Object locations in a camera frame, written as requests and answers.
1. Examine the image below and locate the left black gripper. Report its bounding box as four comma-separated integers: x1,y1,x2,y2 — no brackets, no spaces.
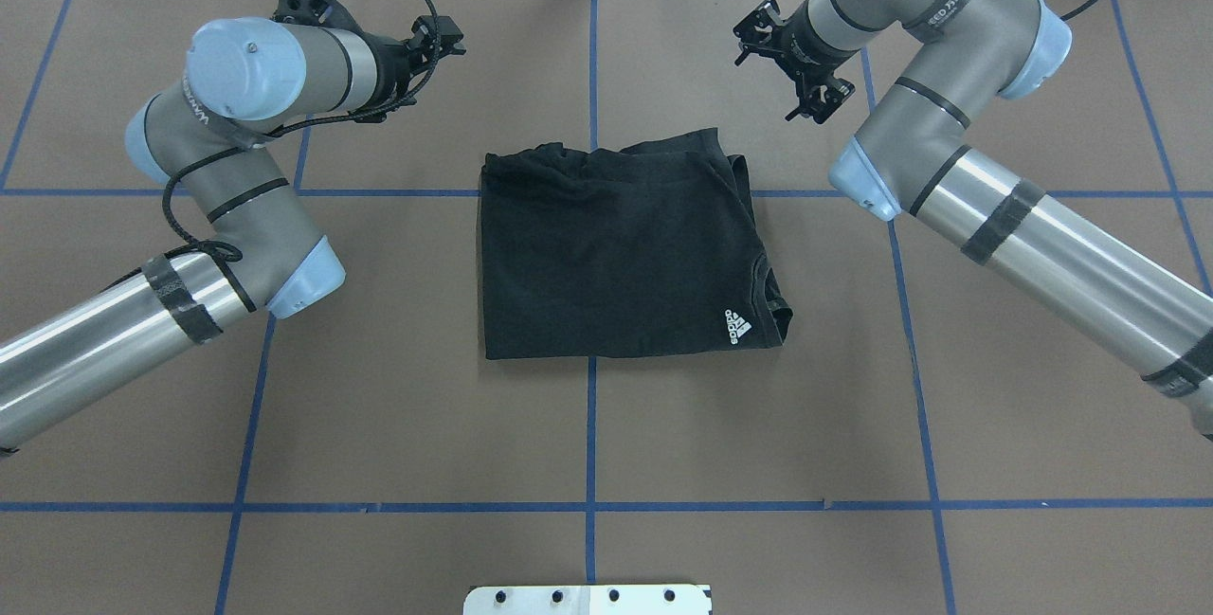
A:
365,16,466,118

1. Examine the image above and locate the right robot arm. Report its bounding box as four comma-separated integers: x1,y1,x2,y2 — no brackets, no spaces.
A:
733,0,1212,439

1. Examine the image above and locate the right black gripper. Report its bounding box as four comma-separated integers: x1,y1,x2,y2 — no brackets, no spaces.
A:
733,0,854,124

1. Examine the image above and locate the black braided cable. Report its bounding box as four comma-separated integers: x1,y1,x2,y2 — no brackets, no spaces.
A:
161,0,446,261

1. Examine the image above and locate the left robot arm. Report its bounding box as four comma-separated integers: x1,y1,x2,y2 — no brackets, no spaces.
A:
2,15,463,457

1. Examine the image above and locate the black graphic t-shirt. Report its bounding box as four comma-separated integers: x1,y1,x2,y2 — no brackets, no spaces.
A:
480,129,793,360

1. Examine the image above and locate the white camera mast base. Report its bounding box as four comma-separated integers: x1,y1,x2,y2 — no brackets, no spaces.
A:
462,583,714,614

